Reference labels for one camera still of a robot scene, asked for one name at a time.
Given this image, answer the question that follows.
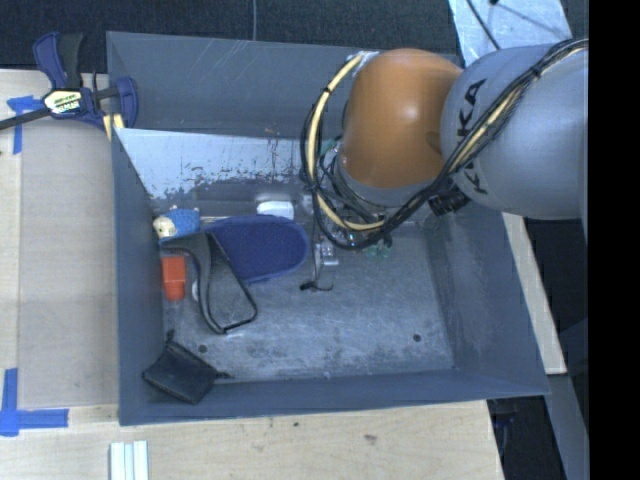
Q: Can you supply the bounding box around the grey metal bin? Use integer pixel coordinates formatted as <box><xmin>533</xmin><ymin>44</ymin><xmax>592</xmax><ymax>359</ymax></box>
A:
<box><xmin>105</xmin><ymin>30</ymin><xmax>552</xmax><ymax>427</ymax></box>

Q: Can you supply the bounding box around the black cylinder on white bracket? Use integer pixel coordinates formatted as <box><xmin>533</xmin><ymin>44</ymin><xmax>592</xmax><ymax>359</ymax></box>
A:
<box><xmin>427</xmin><ymin>189</ymin><xmax>470</xmax><ymax>217</ymax></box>

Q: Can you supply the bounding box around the white flat box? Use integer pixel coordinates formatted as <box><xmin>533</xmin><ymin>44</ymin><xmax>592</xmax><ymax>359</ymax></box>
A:
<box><xmin>256</xmin><ymin>199</ymin><xmax>296</xmax><ymax>221</ymax></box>

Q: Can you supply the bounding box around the orange block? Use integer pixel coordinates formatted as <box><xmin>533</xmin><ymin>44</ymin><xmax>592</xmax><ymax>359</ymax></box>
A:
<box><xmin>160</xmin><ymin>254</ymin><xmax>188</xmax><ymax>303</ymax></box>

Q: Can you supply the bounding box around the blue and beige toy animal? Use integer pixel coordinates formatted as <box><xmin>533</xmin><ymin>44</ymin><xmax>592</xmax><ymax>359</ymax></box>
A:
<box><xmin>152</xmin><ymin>207</ymin><xmax>202</xmax><ymax>240</ymax></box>

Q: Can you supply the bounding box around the black ribbed flat block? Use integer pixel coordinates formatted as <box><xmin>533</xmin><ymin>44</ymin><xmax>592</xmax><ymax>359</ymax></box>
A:
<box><xmin>141</xmin><ymin>339</ymin><xmax>220</xmax><ymax>405</ymax></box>

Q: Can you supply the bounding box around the pale wood flat board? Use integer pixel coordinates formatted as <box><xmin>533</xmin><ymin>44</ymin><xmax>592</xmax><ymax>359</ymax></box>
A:
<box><xmin>16</xmin><ymin>115</ymin><xmax>121</xmax><ymax>411</ymax></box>

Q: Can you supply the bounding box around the blue fabric slipper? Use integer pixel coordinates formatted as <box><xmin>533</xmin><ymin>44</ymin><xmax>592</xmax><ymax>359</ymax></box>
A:
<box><xmin>158</xmin><ymin>212</ymin><xmax>311</xmax><ymax>285</ymax></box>

